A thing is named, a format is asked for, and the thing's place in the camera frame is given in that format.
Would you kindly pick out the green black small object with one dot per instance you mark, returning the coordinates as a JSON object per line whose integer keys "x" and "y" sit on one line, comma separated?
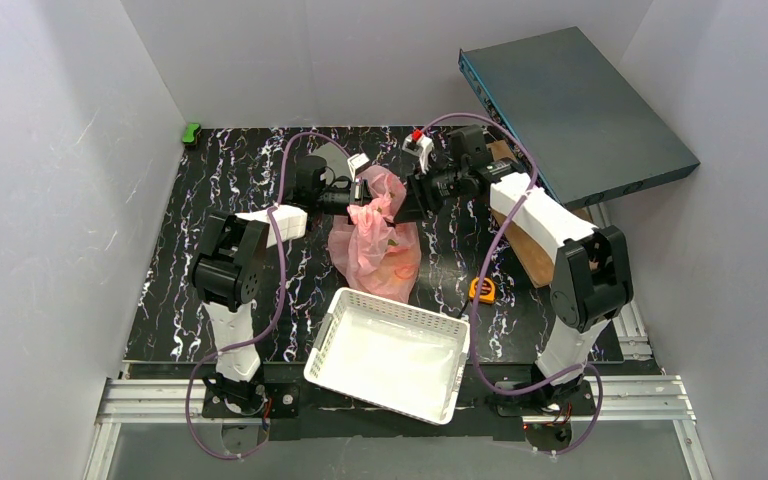
{"x": 191, "y": 135}

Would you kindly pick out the brown wooden board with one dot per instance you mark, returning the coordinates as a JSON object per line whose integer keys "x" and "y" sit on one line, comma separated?
{"x": 535, "y": 261}

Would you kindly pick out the pink plastic bag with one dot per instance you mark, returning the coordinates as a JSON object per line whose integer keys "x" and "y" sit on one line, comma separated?
{"x": 374, "y": 256}

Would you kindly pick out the orange tape measure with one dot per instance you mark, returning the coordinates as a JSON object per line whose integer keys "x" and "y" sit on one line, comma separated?
{"x": 484, "y": 290}

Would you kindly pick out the grey rectangular pad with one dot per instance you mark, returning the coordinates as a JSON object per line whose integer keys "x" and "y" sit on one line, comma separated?
{"x": 336, "y": 160}

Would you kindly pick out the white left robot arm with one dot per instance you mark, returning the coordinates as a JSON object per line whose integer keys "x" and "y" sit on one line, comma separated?
{"x": 230, "y": 256}

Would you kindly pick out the dark teal flat box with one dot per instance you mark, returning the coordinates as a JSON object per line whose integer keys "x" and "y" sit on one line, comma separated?
{"x": 593, "y": 137}

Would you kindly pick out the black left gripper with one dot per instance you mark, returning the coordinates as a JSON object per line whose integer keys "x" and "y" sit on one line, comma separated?
{"x": 354, "y": 199}

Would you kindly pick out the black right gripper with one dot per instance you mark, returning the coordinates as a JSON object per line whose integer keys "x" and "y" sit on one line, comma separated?
{"x": 414, "y": 193}

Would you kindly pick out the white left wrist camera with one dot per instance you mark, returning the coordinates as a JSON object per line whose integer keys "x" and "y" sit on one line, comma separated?
{"x": 357, "y": 164}

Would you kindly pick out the white perforated plastic basket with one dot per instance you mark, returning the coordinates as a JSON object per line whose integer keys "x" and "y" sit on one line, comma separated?
{"x": 391, "y": 355}

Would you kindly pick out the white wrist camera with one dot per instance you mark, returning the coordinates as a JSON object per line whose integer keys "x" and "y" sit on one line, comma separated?
{"x": 357, "y": 164}
{"x": 420, "y": 146}

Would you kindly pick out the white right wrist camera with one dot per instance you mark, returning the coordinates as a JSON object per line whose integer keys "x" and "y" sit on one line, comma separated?
{"x": 420, "y": 146}

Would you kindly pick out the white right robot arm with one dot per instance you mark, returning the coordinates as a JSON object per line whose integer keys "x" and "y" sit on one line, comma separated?
{"x": 591, "y": 282}

